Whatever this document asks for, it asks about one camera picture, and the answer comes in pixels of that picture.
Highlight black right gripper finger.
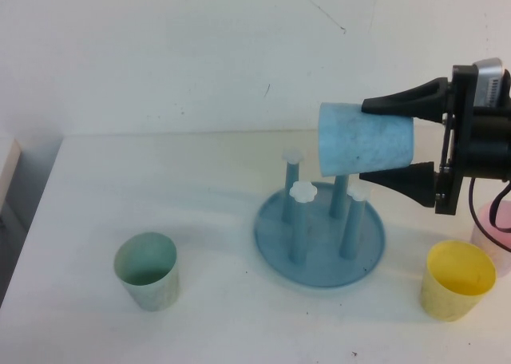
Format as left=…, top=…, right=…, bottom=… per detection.
left=358, top=161, right=439, bottom=209
left=361, top=77, right=453, bottom=122

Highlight pink plastic cup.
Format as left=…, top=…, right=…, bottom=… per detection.
left=469, top=202, right=511, bottom=279

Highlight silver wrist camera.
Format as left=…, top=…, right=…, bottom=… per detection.
left=473, top=57, right=511, bottom=109

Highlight light blue plastic cup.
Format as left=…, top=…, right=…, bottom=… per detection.
left=318, top=101, right=415, bottom=178

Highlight blue cup stand white caps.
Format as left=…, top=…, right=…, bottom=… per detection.
left=254, top=148, right=387, bottom=289

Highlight green plastic cup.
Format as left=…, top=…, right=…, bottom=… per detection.
left=113, top=231, right=180, bottom=313

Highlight yellow plastic cup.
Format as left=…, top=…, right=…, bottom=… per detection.
left=419, top=239, right=498, bottom=323

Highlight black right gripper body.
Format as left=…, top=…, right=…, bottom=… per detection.
left=434, top=63, right=496, bottom=216

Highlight black cable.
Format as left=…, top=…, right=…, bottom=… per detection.
left=467, top=176, right=511, bottom=254

